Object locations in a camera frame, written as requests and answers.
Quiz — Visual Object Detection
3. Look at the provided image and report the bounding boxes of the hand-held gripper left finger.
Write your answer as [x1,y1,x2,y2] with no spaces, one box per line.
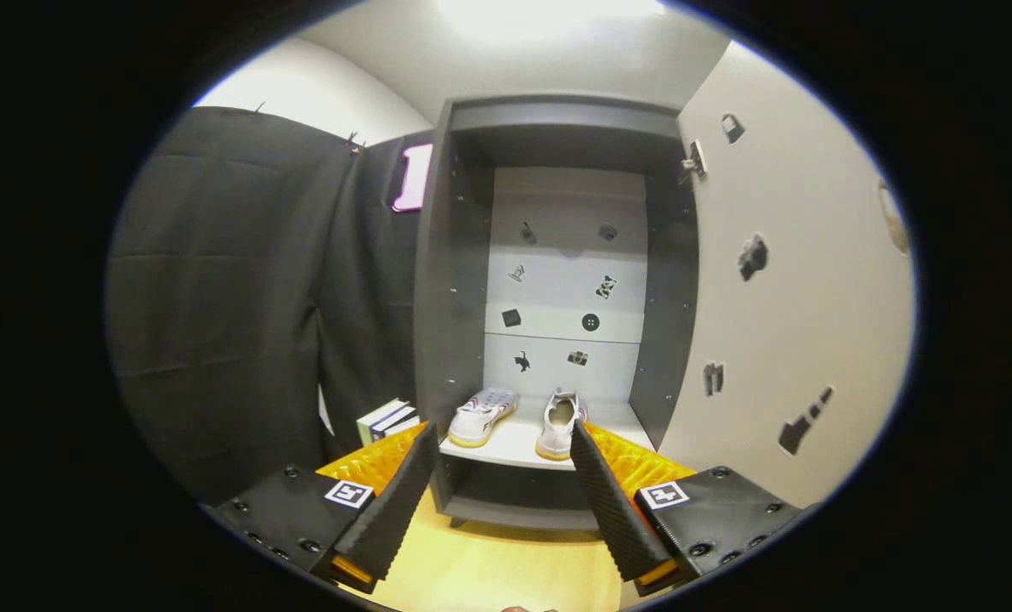
[204,421,440,594]

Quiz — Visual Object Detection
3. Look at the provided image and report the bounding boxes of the dark grey shoe cabinet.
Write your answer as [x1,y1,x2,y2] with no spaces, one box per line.
[412,93,700,532]

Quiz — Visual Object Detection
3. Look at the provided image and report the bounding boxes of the white shoe striped side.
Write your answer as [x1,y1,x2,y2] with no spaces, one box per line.
[446,387,521,449]

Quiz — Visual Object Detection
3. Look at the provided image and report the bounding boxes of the green and white book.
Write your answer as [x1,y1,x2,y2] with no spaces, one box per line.
[355,398,409,443]

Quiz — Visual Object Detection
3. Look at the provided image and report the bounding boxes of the dark blue book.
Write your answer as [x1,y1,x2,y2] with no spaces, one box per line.
[368,406,416,441]

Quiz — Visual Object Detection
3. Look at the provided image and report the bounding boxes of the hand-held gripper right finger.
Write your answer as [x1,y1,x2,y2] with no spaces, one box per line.
[568,421,817,598]

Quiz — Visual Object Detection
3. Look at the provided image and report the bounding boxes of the black backdrop cloth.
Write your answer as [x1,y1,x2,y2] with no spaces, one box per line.
[105,106,438,507]

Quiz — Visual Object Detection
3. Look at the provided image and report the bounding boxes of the white shoe red insole logo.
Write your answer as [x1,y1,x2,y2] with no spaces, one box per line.
[535,388,589,462]

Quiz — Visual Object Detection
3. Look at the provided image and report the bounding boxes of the ceiling light panel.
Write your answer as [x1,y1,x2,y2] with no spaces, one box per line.
[438,0,668,39]

